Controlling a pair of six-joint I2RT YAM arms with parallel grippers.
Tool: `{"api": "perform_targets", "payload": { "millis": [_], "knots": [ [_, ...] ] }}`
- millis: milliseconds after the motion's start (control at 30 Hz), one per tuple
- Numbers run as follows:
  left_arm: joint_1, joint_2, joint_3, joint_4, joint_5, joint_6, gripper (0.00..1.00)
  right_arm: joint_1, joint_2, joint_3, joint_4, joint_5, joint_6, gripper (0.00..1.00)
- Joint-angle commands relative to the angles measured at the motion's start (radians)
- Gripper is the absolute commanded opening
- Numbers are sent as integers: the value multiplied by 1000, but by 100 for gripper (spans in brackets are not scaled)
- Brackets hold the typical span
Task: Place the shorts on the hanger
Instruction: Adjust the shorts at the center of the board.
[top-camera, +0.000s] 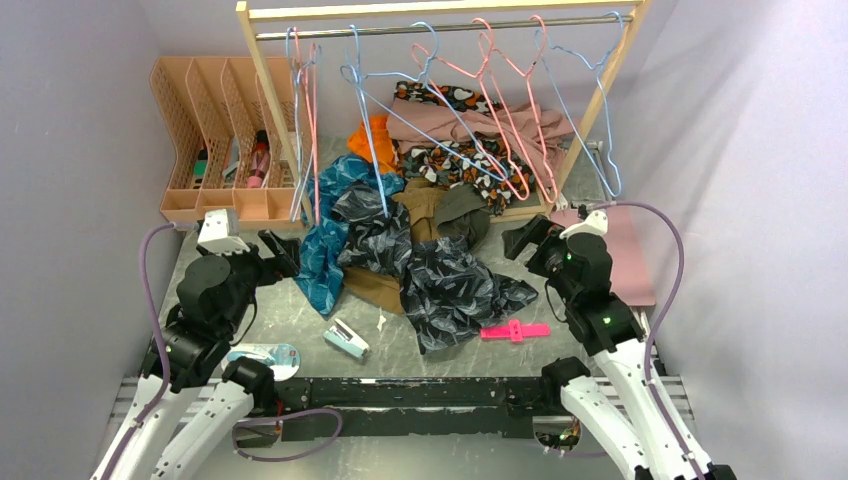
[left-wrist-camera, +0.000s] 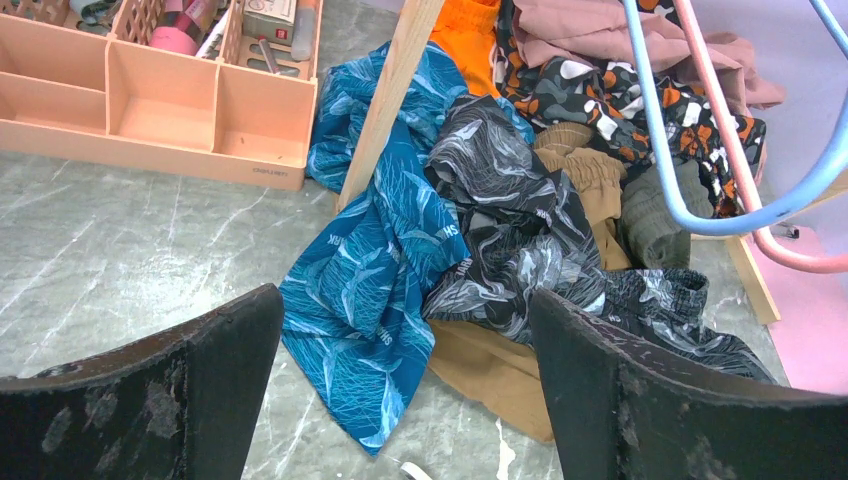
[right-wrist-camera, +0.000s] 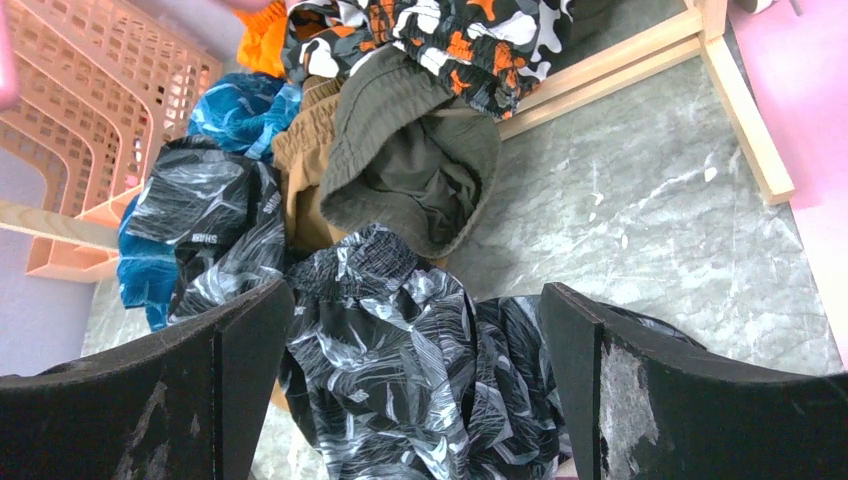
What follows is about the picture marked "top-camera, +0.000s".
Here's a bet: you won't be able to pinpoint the pink plastic clip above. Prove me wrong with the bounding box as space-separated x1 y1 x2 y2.
480 319 551 343

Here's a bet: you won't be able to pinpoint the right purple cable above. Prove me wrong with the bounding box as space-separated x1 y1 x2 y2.
586 200 707 480

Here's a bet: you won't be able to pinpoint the blue wire hanger far left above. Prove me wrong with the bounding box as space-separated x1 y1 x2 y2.
285 26 312 226

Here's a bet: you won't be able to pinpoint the peach file organizer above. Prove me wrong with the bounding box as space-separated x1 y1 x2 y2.
150 56 303 230

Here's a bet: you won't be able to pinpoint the light blue stapler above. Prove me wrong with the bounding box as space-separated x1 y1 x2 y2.
322 318 370 360

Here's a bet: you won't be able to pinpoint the purple cable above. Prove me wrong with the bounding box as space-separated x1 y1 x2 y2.
99 221 200 480
586 200 707 480

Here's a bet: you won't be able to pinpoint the pink clipboard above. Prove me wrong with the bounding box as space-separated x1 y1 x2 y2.
549 206 657 308

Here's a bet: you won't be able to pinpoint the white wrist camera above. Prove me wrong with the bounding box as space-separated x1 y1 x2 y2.
559 209 608 240
197 208 250 255

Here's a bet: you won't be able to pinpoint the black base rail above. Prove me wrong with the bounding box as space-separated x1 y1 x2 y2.
254 376 573 442

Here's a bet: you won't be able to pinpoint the brown shorts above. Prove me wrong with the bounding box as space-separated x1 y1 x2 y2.
342 179 447 315

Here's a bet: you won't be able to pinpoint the blue leaf print garment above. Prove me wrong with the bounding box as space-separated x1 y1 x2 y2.
294 153 405 318

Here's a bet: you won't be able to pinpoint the olive green garment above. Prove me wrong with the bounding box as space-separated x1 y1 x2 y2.
434 184 491 251

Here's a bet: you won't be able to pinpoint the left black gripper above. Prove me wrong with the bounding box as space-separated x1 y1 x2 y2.
198 226 301 333

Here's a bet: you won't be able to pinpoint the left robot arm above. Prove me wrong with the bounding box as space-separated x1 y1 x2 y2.
92 225 301 479

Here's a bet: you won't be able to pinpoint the wooden clothes rack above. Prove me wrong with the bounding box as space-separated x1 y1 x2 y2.
235 1 653 222

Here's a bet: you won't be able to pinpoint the orange black patterned garment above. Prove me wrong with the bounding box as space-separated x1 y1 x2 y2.
392 80 536 216

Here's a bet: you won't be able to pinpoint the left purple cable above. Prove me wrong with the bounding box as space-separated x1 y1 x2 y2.
99 221 200 480

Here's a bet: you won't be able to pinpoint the pink garment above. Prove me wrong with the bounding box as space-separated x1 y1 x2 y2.
387 99 573 194

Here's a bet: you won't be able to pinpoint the pink wire hanger left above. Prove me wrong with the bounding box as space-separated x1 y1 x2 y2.
286 27 321 225

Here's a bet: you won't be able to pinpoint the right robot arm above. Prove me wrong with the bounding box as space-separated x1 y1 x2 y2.
502 211 735 479

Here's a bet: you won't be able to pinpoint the blue wire hanger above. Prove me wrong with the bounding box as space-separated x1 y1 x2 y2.
285 26 312 226
534 11 630 200
359 21 506 182
339 24 390 219

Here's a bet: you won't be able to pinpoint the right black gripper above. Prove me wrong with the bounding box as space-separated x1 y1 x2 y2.
502 213 578 306

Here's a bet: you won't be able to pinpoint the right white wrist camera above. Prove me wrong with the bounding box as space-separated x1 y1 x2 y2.
559 209 608 240

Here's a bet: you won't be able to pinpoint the blue wire hanger far right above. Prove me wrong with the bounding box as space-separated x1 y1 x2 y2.
534 11 630 200

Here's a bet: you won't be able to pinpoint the red bottle in organizer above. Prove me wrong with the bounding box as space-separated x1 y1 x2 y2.
246 130 271 189

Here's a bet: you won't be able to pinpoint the dark leaf print shorts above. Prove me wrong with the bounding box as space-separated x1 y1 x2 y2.
332 182 538 354

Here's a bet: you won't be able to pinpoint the blue wire hanger middle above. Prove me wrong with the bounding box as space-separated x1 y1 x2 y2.
359 21 506 182

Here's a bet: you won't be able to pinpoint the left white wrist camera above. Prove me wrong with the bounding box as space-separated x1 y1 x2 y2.
197 208 250 255

